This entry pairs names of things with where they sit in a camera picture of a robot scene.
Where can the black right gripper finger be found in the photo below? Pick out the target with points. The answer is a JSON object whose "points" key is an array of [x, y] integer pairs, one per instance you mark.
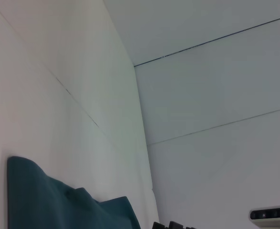
{"points": [[178, 225], [159, 225]]}

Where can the teal t-shirt with FREE print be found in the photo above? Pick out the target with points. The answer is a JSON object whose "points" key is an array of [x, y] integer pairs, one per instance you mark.
{"points": [[58, 202]]}

